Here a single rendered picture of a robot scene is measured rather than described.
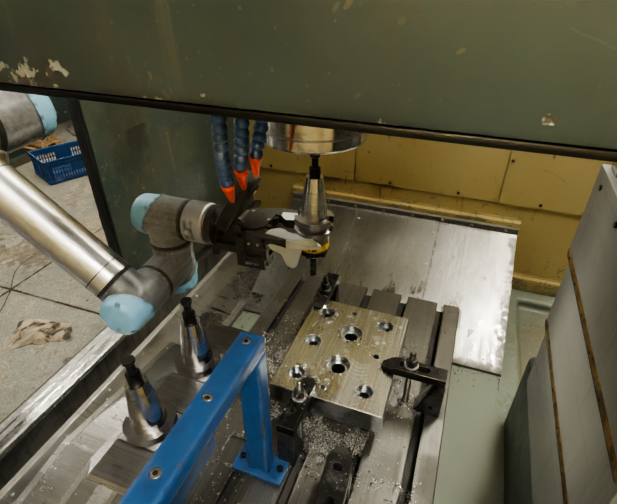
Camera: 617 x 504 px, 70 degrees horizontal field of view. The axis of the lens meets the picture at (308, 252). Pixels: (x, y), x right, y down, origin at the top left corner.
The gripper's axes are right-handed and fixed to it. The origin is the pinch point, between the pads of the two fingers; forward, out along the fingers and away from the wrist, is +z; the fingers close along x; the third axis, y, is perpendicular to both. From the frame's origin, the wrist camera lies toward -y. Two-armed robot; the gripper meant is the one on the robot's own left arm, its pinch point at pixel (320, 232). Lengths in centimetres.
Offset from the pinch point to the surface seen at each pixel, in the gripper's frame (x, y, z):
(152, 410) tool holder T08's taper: 33.7, 7.2, -9.4
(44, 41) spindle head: 32.5, -32.0, -10.3
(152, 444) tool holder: 35.5, 11.0, -9.0
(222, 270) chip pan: -65, 65, -62
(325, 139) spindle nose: 7.0, -18.0, 2.9
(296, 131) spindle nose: 8.1, -19.0, -0.6
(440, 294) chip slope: -71, 60, 21
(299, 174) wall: -102, 37, -42
